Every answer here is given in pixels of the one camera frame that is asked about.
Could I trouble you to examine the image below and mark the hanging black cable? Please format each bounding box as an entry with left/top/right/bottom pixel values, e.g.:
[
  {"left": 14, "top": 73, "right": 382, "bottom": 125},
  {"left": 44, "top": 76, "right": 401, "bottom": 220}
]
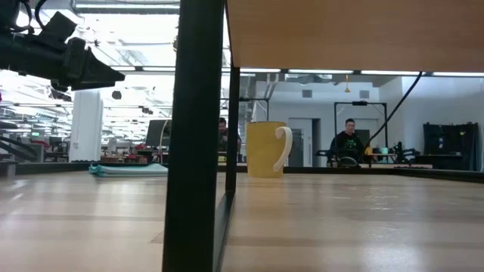
[{"left": 363, "top": 71, "right": 424, "bottom": 149}]

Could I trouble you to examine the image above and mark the black monitor on stand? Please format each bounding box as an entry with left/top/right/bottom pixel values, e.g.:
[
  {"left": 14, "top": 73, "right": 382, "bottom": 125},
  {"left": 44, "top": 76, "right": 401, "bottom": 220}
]
[{"left": 145, "top": 119, "right": 173, "bottom": 149}]

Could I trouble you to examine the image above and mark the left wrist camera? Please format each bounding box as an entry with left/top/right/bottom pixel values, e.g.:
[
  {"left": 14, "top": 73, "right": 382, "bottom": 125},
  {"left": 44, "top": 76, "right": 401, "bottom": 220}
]
[{"left": 36, "top": 10, "right": 79, "bottom": 52}]

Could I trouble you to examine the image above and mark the light blue cloth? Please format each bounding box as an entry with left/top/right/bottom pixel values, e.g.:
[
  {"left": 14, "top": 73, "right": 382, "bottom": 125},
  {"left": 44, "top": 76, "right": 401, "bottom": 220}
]
[{"left": 88, "top": 162, "right": 169, "bottom": 178}]

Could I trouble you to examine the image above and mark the black gantry frame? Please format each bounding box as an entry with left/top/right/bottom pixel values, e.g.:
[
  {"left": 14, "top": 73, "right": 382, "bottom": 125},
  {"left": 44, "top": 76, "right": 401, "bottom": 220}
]
[{"left": 333, "top": 100, "right": 389, "bottom": 168}]

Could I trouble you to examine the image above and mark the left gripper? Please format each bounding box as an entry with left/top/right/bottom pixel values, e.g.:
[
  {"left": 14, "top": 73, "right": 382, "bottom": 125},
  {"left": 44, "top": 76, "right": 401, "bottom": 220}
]
[{"left": 0, "top": 32, "right": 126, "bottom": 92}]

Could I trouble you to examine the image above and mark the white pillar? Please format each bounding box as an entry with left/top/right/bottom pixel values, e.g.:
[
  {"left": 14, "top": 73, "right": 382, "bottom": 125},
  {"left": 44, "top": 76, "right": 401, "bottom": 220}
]
[{"left": 68, "top": 89, "right": 104, "bottom": 163}]

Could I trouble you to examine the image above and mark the person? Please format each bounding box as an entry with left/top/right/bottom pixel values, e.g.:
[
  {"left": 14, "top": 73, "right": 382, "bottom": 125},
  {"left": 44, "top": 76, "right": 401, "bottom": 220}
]
[
  {"left": 327, "top": 118, "right": 367, "bottom": 168},
  {"left": 217, "top": 116, "right": 243, "bottom": 164}
]

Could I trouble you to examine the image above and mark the yellow mug white handle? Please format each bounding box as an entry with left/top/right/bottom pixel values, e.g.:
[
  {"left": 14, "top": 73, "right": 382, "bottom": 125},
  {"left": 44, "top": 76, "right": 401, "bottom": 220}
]
[{"left": 245, "top": 120, "right": 294, "bottom": 178}]

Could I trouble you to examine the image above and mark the grey door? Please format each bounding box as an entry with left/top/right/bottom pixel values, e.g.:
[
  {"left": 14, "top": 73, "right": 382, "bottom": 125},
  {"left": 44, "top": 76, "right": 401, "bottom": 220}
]
[{"left": 293, "top": 117, "right": 322, "bottom": 168}]

